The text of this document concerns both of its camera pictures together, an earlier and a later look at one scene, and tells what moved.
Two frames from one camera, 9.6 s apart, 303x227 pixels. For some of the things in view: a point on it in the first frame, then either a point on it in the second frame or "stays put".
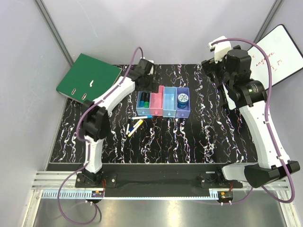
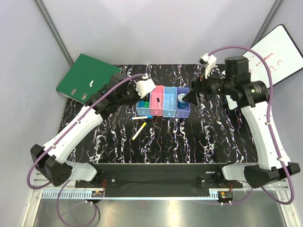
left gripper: x=152 y=87 -> x=133 y=86
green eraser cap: x=146 y=104 stays put
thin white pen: x=127 y=129 -> x=158 y=100
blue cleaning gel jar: x=182 y=100 stays put
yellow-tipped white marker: x=137 y=126 -> x=143 y=126
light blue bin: x=142 y=111 stays put
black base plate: x=158 y=180 stays put
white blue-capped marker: x=141 y=117 stays put
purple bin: x=182 y=112 stays put
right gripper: x=210 y=65 -> x=199 y=84
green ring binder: x=87 y=79 stays put
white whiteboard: x=285 y=57 stays put
